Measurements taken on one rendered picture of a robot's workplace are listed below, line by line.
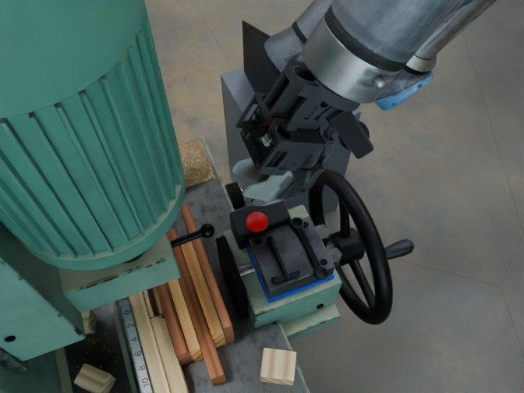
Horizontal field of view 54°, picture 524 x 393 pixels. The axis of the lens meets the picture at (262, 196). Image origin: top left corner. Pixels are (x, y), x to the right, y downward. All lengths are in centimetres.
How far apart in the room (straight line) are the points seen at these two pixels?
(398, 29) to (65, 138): 28
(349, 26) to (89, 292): 42
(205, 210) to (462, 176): 141
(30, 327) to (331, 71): 42
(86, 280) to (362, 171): 151
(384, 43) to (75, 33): 27
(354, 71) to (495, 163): 175
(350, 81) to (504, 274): 154
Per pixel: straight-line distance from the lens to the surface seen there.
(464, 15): 119
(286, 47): 133
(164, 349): 74
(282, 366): 73
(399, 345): 175
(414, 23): 46
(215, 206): 86
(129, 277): 65
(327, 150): 56
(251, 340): 77
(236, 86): 150
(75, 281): 65
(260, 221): 70
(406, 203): 198
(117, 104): 36
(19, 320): 60
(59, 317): 62
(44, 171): 38
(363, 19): 46
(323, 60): 49
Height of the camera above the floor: 164
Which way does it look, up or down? 59 degrees down
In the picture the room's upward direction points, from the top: straight up
